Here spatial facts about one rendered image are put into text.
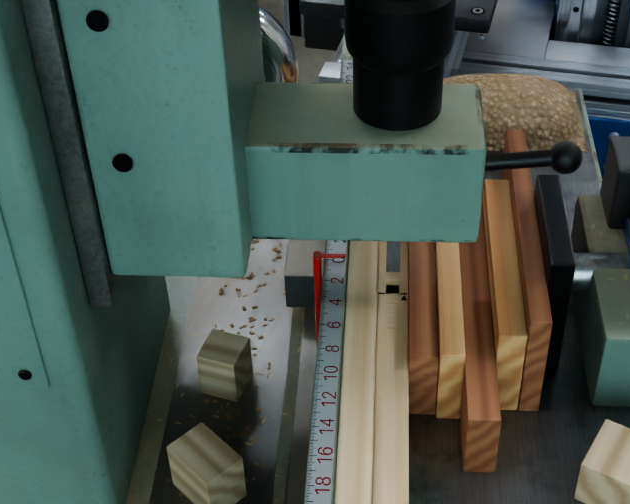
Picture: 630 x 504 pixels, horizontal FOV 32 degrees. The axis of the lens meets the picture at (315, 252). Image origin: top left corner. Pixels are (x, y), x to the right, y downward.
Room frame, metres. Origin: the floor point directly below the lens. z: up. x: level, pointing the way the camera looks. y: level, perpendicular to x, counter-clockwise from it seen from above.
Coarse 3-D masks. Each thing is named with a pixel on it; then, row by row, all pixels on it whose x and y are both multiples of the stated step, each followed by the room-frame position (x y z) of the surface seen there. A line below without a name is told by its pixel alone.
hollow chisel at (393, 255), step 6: (390, 246) 0.52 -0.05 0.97; (396, 246) 0.52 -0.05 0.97; (390, 252) 0.52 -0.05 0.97; (396, 252) 0.52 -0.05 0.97; (390, 258) 0.52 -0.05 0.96; (396, 258) 0.52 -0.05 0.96; (390, 264) 0.52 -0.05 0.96; (396, 264) 0.52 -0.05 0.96; (390, 270) 0.52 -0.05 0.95; (396, 270) 0.52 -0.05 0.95
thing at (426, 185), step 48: (288, 96) 0.55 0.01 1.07; (336, 96) 0.55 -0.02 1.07; (480, 96) 0.54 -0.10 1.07; (288, 144) 0.50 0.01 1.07; (336, 144) 0.50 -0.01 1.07; (384, 144) 0.49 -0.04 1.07; (432, 144) 0.49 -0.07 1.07; (480, 144) 0.49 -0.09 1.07; (288, 192) 0.50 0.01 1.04; (336, 192) 0.49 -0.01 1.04; (384, 192) 0.49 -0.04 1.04; (432, 192) 0.49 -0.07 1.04; (480, 192) 0.49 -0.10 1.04; (384, 240) 0.49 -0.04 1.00; (432, 240) 0.49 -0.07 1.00
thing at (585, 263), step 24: (552, 192) 0.54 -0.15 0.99; (552, 216) 0.52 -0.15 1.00; (552, 240) 0.49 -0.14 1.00; (552, 264) 0.47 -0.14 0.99; (576, 264) 0.51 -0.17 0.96; (600, 264) 0.51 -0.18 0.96; (624, 264) 0.51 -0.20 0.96; (552, 288) 0.47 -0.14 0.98; (576, 288) 0.50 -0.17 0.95; (552, 312) 0.47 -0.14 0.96; (552, 336) 0.47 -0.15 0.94; (552, 360) 0.47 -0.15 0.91
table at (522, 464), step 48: (576, 96) 0.80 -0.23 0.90; (576, 192) 0.66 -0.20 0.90; (576, 336) 0.51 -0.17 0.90; (576, 384) 0.46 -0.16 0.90; (432, 432) 0.43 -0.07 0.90; (528, 432) 0.43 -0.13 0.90; (576, 432) 0.42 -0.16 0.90; (432, 480) 0.39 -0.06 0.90; (480, 480) 0.39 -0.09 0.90; (528, 480) 0.39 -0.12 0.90; (576, 480) 0.39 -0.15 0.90
